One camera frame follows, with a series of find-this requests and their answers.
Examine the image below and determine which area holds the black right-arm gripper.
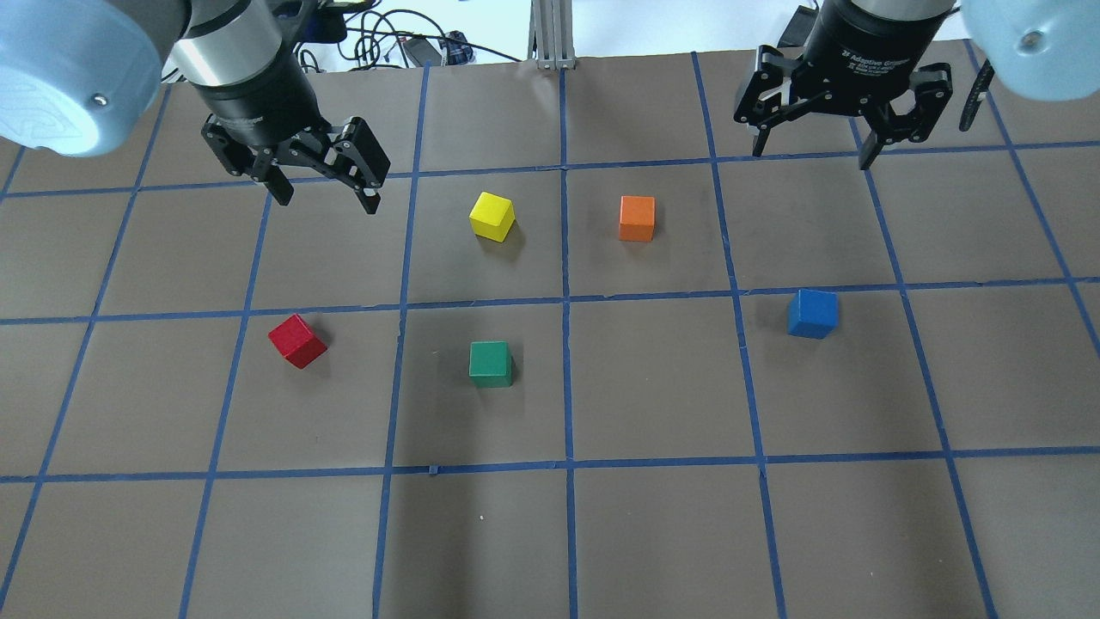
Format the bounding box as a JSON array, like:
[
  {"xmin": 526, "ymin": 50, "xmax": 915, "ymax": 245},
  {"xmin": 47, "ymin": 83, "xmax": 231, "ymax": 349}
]
[{"xmin": 734, "ymin": 1, "xmax": 954, "ymax": 172}]

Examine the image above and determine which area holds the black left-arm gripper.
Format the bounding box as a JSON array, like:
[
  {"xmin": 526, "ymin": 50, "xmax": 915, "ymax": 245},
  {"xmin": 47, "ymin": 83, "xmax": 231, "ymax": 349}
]
[{"xmin": 201, "ymin": 60, "xmax": 391, "ymax": 215}]

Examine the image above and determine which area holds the red wooden block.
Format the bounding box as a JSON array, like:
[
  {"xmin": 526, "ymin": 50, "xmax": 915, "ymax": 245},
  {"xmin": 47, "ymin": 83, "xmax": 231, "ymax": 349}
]
[{"xmin": 267, "ymin": 313, "xmax": 329, "ymax": 371}]

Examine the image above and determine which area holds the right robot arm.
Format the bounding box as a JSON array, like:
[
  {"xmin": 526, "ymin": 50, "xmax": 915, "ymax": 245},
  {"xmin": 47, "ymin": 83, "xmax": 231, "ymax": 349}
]
[{"xmin": 734, "ymin": 1, "xmax": 1097, "ymax": 169}]

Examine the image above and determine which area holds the yellow wooden block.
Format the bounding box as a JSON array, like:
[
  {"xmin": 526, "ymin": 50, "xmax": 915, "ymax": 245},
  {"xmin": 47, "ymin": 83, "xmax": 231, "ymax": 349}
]
[{"xmin": 468, "ymin": 192, "xmax": 516, "ymax": 242}]

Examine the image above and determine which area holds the blue wooden block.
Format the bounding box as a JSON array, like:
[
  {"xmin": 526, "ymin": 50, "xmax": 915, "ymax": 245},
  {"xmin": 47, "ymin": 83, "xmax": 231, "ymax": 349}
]
[{"xmin": 787, "ymin": 289, "xmax": 840, "ymax": 340}]

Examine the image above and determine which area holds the orange wooden block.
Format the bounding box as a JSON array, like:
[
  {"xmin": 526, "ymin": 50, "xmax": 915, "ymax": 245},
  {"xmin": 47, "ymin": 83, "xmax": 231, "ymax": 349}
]
[{"xmin": 618, "ymin": 195, "xmax": 657, "ymax": 242}]

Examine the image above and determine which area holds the green wooden block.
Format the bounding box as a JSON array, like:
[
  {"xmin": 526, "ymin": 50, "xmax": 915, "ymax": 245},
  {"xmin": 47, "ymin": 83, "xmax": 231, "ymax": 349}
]
[{"xmin": 468, "ymin": 340, "xmax": 514, "ymax": 389}]

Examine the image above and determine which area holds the black power adapter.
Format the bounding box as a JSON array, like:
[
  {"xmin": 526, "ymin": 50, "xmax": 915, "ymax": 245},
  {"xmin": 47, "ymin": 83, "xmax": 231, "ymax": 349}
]
[{"xmin": 400, "ymin": 36, "xmax": 443, "ymax": 67}]

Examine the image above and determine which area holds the aluminium frame post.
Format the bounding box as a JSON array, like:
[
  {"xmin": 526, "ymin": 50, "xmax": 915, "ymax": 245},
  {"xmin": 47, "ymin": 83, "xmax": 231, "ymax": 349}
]
[{"xmin": 528, "ymin": 0, "xmax": 578, "ymax": 70}]

